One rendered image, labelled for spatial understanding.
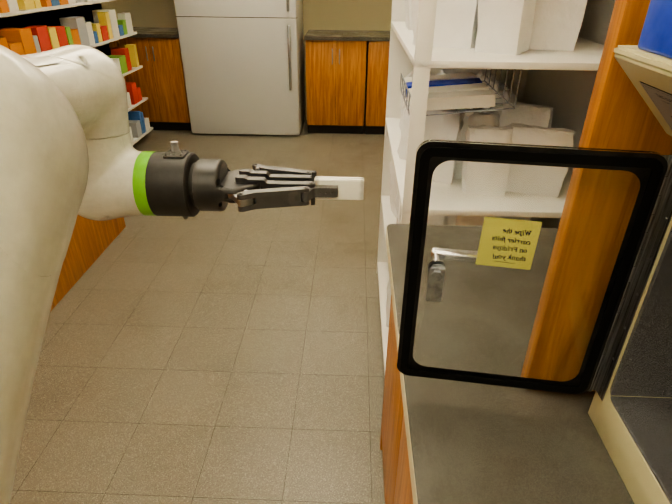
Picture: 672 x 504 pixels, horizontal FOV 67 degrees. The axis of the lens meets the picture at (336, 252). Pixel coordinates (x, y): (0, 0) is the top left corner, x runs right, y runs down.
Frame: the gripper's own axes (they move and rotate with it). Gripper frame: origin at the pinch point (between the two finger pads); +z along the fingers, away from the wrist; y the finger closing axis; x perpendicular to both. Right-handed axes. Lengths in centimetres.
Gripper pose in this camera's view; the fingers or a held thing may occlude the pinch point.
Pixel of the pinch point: (339, 188)
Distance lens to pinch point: 72.4
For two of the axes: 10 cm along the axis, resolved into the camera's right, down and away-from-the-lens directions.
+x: -0.1, 8.7, 4.9
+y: 0.4, -4.9, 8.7
